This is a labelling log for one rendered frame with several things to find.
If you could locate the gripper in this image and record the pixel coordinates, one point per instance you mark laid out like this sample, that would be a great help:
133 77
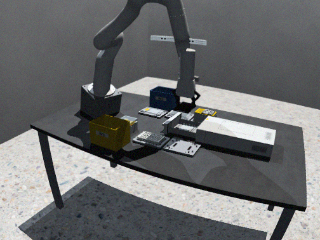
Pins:
186 88

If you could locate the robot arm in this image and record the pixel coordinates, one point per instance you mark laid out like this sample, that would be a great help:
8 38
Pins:
110 38

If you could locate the olive-brown open bin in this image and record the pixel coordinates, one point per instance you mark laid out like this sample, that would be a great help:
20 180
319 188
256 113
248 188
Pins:
110 132

